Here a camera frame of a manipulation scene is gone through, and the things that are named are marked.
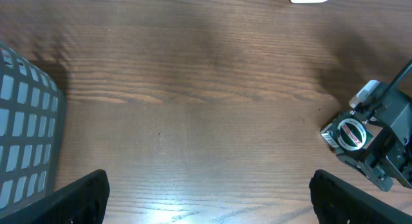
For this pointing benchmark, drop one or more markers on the grey plastic mesh basket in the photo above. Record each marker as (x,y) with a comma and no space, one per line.
(32,121)

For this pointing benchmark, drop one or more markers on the round black red tin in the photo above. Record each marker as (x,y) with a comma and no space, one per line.
(346,133)

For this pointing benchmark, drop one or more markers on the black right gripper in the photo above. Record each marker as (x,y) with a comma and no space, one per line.
(386,113)

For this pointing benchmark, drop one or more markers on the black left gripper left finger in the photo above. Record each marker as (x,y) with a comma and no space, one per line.
(83,201)

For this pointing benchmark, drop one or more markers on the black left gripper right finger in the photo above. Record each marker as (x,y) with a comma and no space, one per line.
(338,202)

